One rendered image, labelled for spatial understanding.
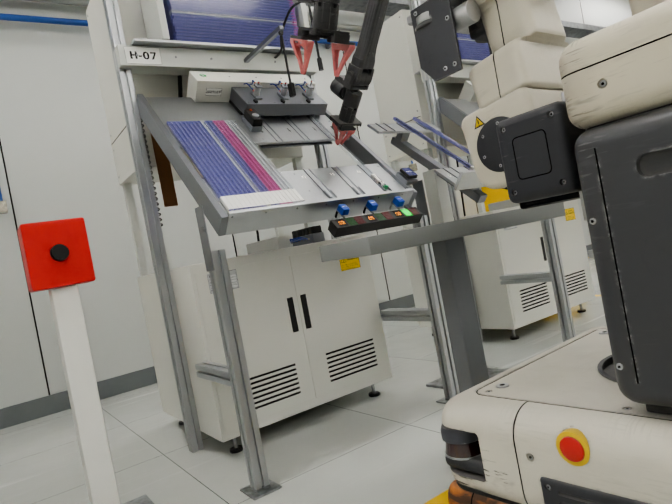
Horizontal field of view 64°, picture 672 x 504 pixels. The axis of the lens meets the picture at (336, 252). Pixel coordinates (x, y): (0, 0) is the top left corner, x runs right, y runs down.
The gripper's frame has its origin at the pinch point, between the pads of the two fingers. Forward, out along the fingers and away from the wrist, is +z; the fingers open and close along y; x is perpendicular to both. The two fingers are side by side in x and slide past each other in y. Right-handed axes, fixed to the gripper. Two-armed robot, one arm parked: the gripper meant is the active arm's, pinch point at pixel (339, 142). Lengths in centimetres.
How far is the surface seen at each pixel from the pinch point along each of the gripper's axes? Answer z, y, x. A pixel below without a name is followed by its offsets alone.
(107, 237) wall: 127, 47, -118
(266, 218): 2, 47, 34
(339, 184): 0.9, 15.2, 23.7
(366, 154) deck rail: 1.3, -8.0, 7.1
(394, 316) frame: 47, -10, 46
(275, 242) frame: 31.3, 25.9, 12.7
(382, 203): 2.5, 4.4, 34.0
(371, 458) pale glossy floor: 45, 34, 90
